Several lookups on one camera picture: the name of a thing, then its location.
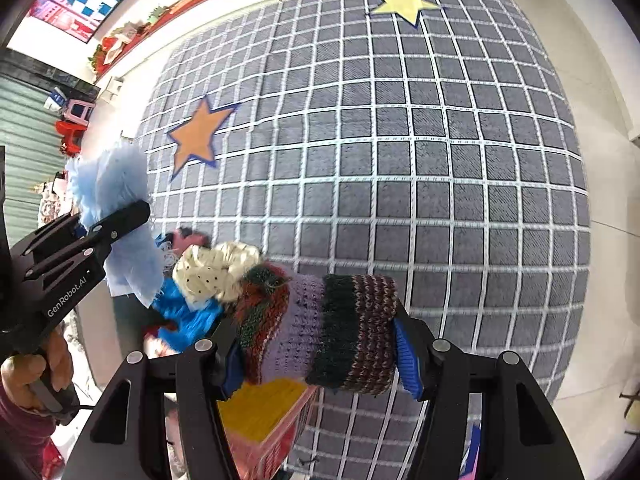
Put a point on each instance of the white cabinet with red top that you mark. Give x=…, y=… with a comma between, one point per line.
x=200, y=12

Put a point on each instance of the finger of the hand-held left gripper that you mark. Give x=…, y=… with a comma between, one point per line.
x=120, y=220

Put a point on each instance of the striped purple green knit hat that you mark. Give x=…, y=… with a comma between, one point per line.
x=300, y=320

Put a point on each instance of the light blue fluffy cloth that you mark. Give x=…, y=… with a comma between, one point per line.
x=120, y=180

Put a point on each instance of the red flower decoration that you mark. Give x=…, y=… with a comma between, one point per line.
x=112, y=47

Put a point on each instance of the person's left hand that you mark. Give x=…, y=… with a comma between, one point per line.
x=20, y=375

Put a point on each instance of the red plastic stool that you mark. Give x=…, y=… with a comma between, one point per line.
x=70, y=132

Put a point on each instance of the person's left forearm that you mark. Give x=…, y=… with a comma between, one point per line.
x=20, y=440

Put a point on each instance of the small white stool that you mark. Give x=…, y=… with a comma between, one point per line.
x=112, y=90

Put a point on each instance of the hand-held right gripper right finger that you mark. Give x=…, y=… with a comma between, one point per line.
x=407, y=360

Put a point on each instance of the pink plastic stool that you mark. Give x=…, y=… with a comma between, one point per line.
x=77, y=110

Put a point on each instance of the grey checked star rug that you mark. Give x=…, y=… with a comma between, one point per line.
x=400, y=160

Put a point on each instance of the navy pink knit hat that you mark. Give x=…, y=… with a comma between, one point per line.
x=182, y=240

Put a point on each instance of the pink yellow tissue box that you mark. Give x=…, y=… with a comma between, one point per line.
x=265, y=405

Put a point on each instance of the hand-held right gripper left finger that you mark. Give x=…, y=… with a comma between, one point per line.
x=232, y=367

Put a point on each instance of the cream polka dot scrunchie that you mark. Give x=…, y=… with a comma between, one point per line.
x=210, y=265

